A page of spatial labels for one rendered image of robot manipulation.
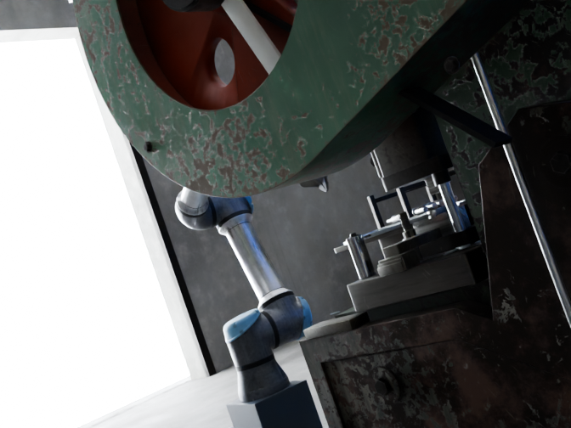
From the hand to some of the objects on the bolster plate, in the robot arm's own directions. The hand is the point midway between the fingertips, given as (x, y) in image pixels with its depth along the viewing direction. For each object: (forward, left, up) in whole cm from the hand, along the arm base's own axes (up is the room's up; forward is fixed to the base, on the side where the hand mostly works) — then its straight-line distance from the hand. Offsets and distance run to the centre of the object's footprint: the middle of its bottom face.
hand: (327, 185), depth 184 cm
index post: (+24, -16, -23) cm, 36 cm away
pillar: (+41, -3, -20) cm, 45 cm away
